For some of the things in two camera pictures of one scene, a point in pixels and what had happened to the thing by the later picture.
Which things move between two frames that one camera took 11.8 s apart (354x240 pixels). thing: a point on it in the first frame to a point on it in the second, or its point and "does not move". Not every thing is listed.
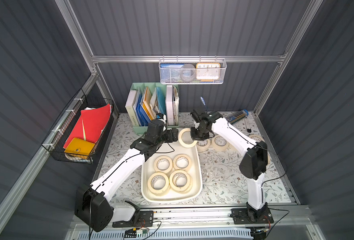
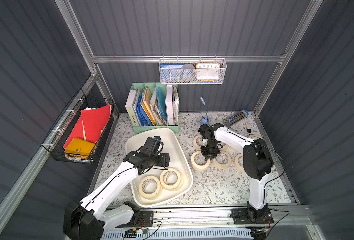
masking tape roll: (182, 161) to (223, 166)
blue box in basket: (170, 73) does not move
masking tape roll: (256, 138) does not move
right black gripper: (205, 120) to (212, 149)
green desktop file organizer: (145, 100) does not move
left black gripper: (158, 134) to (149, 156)
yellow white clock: (208, 71) does not move
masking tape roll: (162, 191) to (150, 196)
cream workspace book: (129, 107) does not move
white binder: (169, 105) does not move
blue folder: (143, 121) does not move
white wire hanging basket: (192, 71) does not move
